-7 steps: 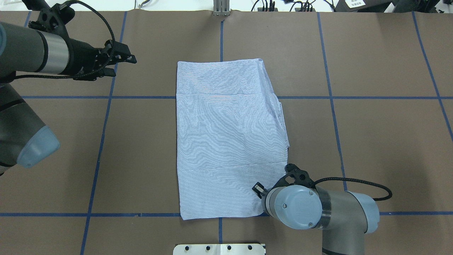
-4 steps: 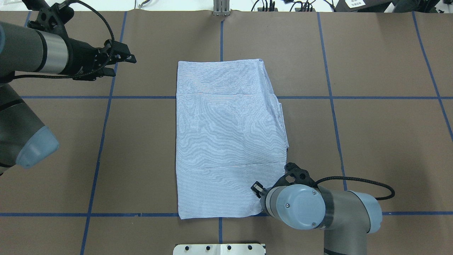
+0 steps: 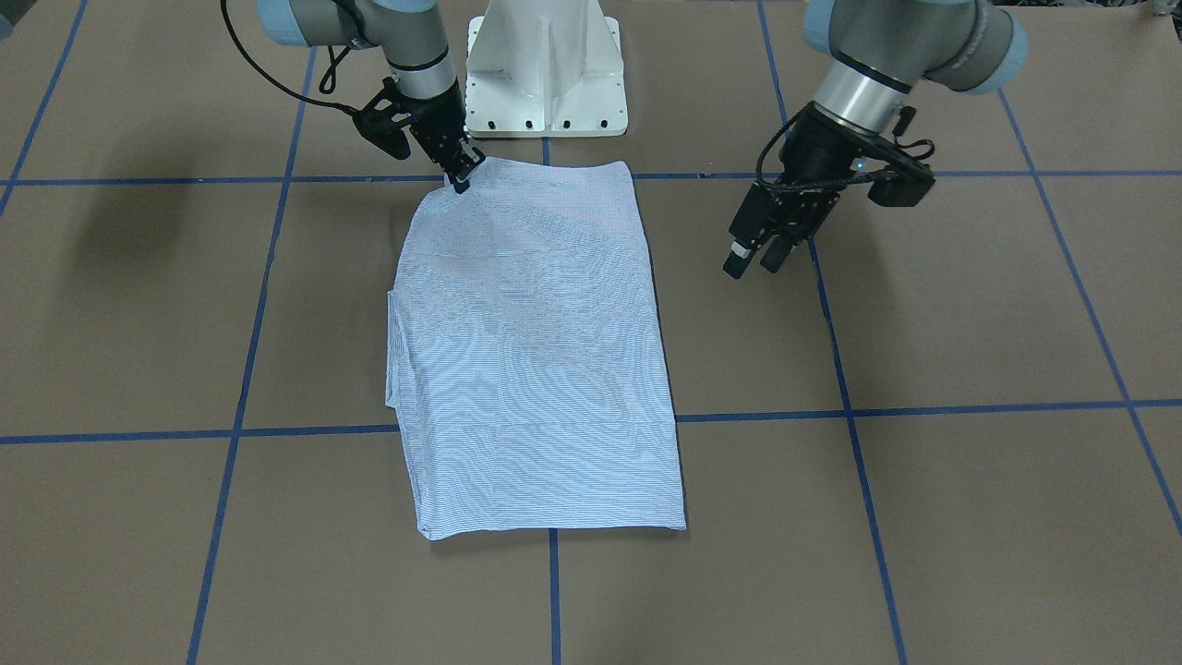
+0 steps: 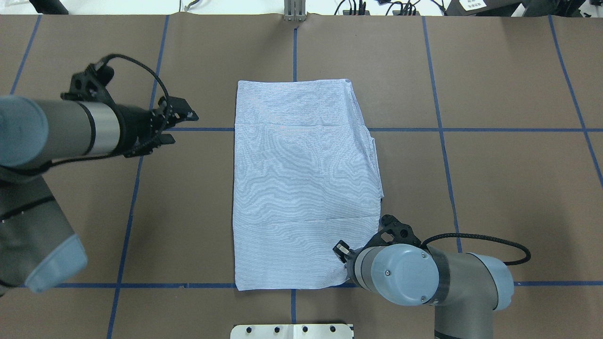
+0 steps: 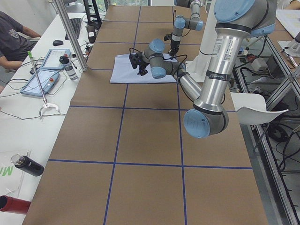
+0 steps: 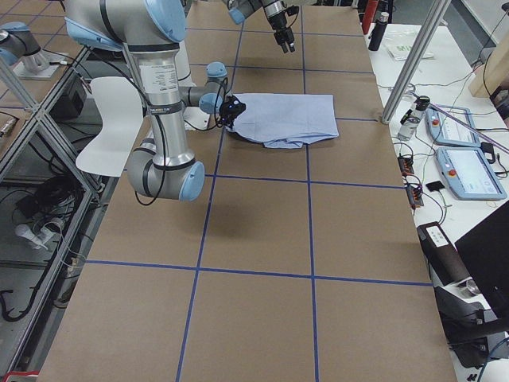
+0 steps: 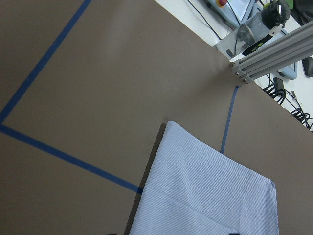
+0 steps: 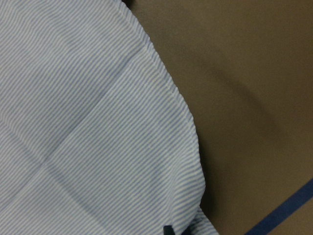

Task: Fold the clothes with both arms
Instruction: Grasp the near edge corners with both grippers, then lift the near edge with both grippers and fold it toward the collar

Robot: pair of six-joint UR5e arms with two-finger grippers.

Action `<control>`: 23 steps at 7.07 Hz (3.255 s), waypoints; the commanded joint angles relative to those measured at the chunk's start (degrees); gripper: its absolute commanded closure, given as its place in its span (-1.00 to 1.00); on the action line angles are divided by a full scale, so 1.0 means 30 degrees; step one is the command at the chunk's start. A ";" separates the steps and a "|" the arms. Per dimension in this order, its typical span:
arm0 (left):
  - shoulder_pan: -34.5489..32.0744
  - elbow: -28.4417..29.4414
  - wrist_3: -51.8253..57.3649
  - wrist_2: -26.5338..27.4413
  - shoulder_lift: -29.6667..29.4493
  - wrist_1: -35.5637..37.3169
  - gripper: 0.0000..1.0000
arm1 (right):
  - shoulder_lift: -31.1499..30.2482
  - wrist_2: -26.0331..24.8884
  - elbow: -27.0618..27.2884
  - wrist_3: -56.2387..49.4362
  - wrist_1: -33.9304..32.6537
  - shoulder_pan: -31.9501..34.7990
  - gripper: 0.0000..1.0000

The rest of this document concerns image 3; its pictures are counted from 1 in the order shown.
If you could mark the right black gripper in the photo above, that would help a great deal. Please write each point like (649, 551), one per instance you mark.
(438, 118)

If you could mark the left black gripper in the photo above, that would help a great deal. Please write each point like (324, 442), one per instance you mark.
(816, 157)

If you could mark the blue striped button shirt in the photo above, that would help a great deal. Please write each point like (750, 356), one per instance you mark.
(525, 362)

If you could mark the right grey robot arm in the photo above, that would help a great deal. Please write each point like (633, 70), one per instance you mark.
(422, 97)

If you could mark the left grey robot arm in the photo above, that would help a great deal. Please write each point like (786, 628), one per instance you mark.
(880, 51)

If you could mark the white metal mounting plate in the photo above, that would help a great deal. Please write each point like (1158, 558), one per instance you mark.
(545, 69)

